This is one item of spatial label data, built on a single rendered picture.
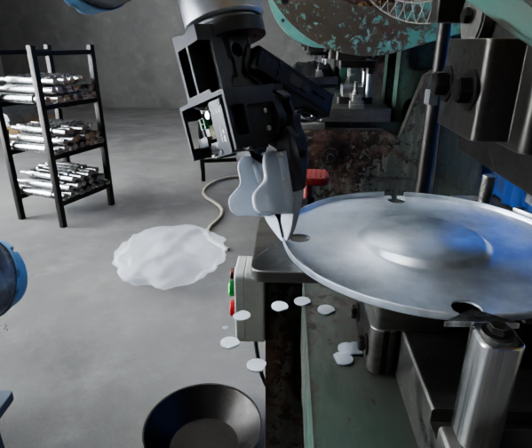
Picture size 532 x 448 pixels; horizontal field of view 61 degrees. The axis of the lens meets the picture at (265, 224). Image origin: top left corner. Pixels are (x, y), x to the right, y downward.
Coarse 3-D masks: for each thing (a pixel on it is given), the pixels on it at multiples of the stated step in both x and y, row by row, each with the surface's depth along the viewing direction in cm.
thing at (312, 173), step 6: (306, 174) 77; (312, 174) 77; (318, 174) 77; (324, 174) 77; (306, 180) 76; (312, 180) 76; (318, 180) 76; (324, 180) 76; (306, 186) 78; (312, 186) 79; (306, 192) 79; (312, 192) 79
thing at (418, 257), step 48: (384, 192) 60; (288, 240) 47; (336, 240) 47; (384, 240) 45; (432, 240) 45; (480, 240) 45; (528, 240) 47; (336, 288) 37; (384, 288) 38; (432, 288) 38; (480, 288) 38; (528, 288) 38
